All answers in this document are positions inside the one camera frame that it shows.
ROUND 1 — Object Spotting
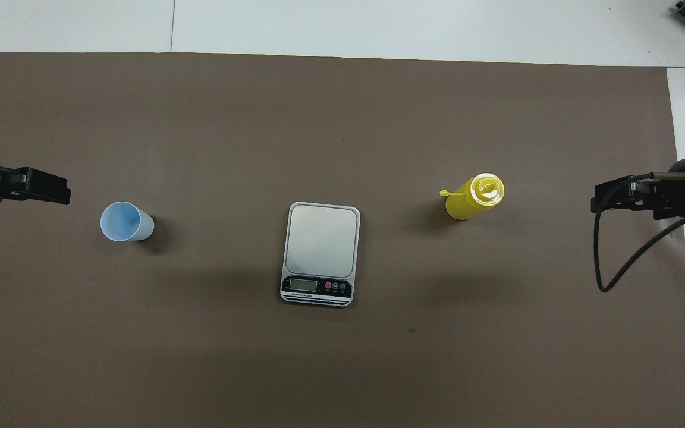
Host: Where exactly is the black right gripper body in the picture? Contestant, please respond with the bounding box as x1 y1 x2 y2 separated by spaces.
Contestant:
634 153 685 221

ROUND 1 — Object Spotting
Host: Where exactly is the light blue plastic cup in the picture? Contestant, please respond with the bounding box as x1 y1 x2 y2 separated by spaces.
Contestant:
100 202 155 243

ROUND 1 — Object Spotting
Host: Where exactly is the yellow squeeze bottle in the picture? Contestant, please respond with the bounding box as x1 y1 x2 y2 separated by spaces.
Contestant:
439 173 505 221

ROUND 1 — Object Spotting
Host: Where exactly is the silver digital kitchen scale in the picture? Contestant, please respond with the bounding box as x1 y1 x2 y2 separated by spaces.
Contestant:
280 202 362 308

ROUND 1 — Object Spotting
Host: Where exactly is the brown paper mat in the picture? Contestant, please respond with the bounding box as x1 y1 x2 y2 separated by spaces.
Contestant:
0 52 685 428

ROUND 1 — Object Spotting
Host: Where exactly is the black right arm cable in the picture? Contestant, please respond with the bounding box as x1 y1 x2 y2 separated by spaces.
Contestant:
594 177 685 294

